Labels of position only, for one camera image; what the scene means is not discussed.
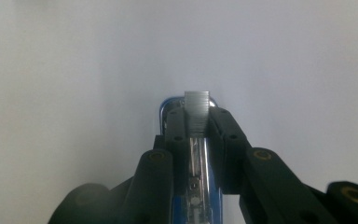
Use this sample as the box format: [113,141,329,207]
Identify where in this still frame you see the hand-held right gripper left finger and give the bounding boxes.
[117,106,190,224]

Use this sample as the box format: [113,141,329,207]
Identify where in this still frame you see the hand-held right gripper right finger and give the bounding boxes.
[207,106,339,224]

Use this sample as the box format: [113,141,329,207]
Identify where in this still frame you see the blue stapler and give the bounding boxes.
[158,96,225,224]

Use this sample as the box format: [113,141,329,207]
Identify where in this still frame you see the silver staple strip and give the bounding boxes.
[184,90,211,138]

